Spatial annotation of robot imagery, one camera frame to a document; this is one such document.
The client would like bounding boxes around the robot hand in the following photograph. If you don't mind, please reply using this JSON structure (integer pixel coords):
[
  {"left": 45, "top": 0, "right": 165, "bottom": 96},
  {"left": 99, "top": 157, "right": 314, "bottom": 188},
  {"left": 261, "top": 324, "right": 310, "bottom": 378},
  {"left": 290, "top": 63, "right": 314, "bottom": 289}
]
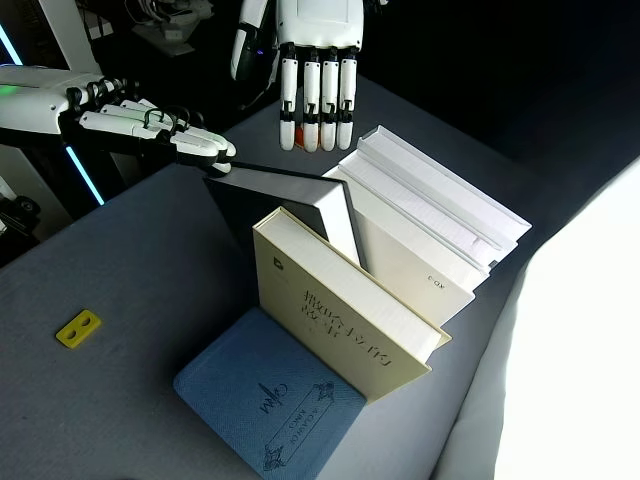
[
  {"left": 0, "top": 66, "right": 237, "bottom": 175},
  {"left": 230, "top": 0, "right": 364, "bottom": 153}
]

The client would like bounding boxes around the dark hardcover book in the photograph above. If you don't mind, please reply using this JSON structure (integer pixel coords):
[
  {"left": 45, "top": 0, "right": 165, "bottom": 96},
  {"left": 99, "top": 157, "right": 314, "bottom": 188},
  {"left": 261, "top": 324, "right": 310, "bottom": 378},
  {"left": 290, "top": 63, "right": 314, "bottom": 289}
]
[{"left": 203, "top": 162, "right": 369, "bottom": 274}]

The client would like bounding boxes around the cyan light strip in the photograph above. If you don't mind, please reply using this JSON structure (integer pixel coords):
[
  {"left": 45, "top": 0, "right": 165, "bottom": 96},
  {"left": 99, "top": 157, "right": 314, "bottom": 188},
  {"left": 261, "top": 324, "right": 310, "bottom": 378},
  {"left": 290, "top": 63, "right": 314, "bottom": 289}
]
[
  {"left": 64, "top": 144, "right": 107, "bottom": 207},
  {"left": 0, "top": 23, "right": 25, "bottom": 67}
]

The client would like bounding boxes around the small orange block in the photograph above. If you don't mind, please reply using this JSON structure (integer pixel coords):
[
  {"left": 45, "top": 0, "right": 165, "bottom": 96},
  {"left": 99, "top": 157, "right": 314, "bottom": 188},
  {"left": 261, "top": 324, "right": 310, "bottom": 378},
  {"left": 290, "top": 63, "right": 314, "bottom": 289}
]
[{"left": 293, "top": 126, "right": 321, "bottom": 152}]

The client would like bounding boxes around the grey table cloth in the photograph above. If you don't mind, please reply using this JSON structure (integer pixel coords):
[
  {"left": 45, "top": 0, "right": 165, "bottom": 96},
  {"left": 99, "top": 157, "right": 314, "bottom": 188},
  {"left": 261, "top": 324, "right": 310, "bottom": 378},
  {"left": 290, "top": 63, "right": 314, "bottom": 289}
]
[{"left": 0, "top": 74, "right": 640, "bottom": 480}]

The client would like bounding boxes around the white thick hardcover book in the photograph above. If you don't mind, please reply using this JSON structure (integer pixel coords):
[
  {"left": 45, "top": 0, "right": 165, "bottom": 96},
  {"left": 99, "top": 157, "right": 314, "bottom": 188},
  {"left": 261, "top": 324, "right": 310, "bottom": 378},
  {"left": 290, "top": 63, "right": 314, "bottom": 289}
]
[{"left": 322, "top": 124, "right": 534, "bottom": 279}]

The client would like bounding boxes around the yellow block with two holes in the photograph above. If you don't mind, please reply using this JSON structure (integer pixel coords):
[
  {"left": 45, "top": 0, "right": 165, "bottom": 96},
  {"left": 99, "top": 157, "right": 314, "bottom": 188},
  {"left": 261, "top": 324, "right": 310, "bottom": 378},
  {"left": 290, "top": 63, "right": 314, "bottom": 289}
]
[{"left": 54, "top": 308, "right": 103, "bottom": 350}]

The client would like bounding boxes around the white book with small print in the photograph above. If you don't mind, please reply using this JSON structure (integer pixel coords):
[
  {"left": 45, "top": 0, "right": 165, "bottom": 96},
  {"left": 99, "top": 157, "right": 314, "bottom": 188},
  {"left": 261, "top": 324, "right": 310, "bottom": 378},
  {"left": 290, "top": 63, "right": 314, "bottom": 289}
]
[{"left": 348, "top": 187, "right": 477, "bottom": 326}]

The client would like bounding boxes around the cream book with black title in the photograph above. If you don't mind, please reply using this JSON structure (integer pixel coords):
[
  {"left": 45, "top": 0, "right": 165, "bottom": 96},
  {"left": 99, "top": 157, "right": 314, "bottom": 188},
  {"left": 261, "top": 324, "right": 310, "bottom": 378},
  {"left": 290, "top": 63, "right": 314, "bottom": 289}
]
[{"left": 251, "top": 204, "right": 454, "bottom": 405}]

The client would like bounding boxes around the blue embossed notebook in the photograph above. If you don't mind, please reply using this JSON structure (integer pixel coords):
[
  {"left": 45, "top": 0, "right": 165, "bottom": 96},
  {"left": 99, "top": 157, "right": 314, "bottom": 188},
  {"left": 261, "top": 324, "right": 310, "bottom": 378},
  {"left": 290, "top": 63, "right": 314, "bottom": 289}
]
[{"left": 172, "top": 306, "right": 368, "bottom": 480}]

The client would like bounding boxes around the white frame post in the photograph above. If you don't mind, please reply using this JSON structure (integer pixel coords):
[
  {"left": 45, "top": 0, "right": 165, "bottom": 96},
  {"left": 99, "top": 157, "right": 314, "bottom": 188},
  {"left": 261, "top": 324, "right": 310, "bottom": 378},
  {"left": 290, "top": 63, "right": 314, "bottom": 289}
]
[{"left": 37, "top": 0, "right": 100, "bottom": 75}]

